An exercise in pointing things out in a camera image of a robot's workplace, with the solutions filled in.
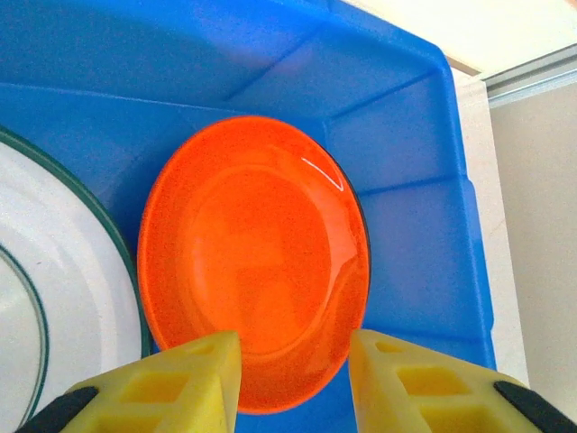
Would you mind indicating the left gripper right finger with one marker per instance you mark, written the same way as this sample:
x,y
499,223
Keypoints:
x,y
428,401

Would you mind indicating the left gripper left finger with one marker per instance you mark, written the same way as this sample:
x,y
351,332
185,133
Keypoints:
x,y
149,397

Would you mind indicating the white plate green clover motif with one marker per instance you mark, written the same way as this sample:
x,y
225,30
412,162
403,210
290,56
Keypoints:
x,y
67,270

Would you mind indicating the orange plate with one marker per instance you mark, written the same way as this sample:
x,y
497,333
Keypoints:
x,y
252,248

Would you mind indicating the blue plastic bin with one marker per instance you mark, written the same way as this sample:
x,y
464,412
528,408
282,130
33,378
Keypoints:
x,y
383,135

